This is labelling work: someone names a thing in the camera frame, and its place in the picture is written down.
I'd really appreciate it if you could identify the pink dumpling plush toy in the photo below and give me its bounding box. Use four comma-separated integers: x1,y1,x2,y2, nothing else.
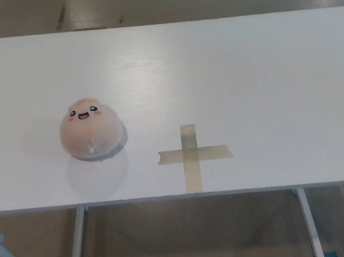
55,91,131,166

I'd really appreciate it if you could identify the beige vertical tape strip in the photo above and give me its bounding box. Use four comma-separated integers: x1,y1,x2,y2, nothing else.
178,123,205,195

